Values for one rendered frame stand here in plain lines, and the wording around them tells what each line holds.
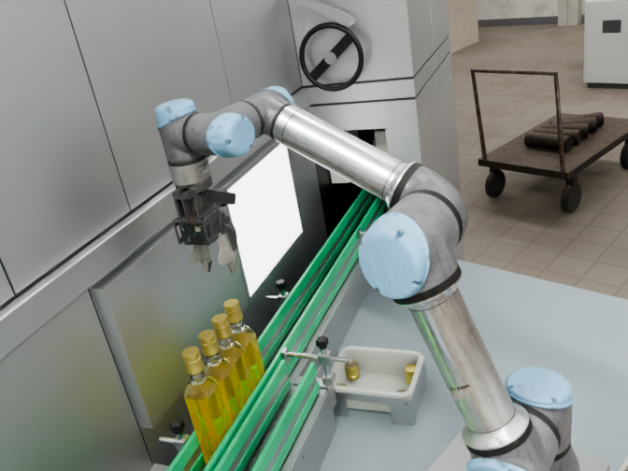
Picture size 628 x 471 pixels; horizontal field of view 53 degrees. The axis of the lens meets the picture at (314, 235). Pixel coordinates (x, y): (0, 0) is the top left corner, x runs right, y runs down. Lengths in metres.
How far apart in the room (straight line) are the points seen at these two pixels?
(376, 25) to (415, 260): 1.22
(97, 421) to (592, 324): 1.31
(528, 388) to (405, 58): 1.15
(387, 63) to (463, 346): 1.21
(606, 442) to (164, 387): 0.97
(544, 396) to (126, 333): 0.78
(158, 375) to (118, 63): 0.64
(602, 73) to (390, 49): 5.17
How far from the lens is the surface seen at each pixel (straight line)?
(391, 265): 0.93
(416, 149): 2.09
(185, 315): 1.44
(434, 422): 1.59
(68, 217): 1.19
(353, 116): 2.10
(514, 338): 1.85
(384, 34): 2.01
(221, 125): 1.08
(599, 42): 7.00
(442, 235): 0.96
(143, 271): 1.31
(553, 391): 1.20
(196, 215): 1.22
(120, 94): 1.32
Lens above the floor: 1.84
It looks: 25 degrees down
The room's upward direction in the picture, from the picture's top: 10 degrees counter-clockwise
